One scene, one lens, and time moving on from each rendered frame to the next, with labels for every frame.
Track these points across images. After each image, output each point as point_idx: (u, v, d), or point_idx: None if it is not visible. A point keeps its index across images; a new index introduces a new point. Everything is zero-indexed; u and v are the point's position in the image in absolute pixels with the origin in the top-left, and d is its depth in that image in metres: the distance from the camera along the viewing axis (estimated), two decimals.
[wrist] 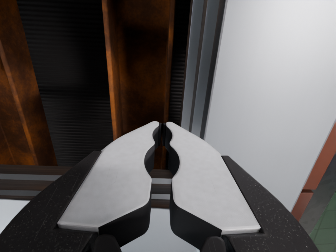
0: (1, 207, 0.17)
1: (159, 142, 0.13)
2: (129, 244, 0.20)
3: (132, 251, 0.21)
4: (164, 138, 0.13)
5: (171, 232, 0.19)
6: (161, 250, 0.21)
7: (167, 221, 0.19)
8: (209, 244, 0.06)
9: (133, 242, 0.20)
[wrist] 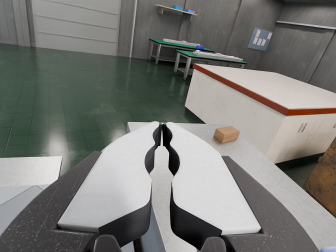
0: None
1: (159, 142, 0.13)
2: None
3: None
4: (164, 138, 0.13)
5: None
6: None
7: None
8: (209, 244, 0.06)
9: None
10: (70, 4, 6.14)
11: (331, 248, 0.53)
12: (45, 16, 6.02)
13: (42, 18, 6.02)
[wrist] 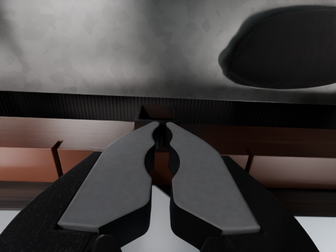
0: None
1: (159, 142, 0.13)
2: None
3: None
4: (164, 138, 0.13)
5: None
6: None
7: None
8: (209, 244, 0.06)
9: None
10: None
11: None
12: None
13: None
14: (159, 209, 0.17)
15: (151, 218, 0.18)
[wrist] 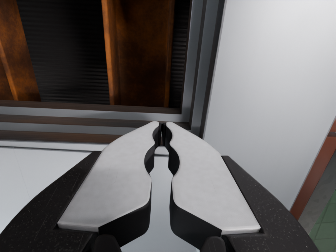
0: None
1: (159, 142, 0.13)
2: None
3: None
4: (164, 138, 0.13)
5: (162, 187, 0.17)
6: (152, 211, 0.18)
7: (156, 173, 0.16)
8: (209, 244, 0.06)
9: None
10: None
11: None
12: None
13: None
14: None
15: None
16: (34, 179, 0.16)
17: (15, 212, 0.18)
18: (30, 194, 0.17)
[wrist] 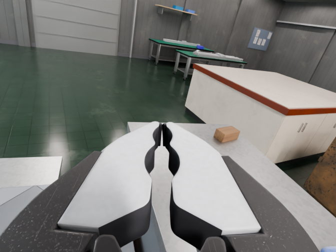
0: None
1: (159, 142, 0.13)
2: None
3: None
4: (164, 138, 0.13)
5: None
6: None
7: None
8: (209, 244, 0.06)
9: None
10: (70, 4, 6.14)
11: (332, 248, 0.53)
12: (45, 16, 6.02)
13: (42, 18, 6.02)
14: None
15: None
16: None
17: None
18: None
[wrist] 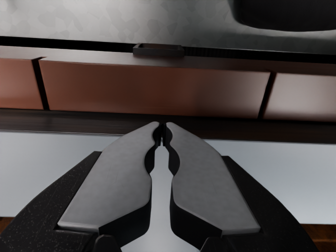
0: None
1: (159, 142, 0.13)
2: None
3: None
4: (164, 138, 0.13)
5: None
6: None
7: None
8: (209, 244, 0.06)
9: None
10: None
11: None
12: None
13: None
14: (159, 165, 0.16)
15: (151, 176, 0.16)
16: None
17: None
18: None
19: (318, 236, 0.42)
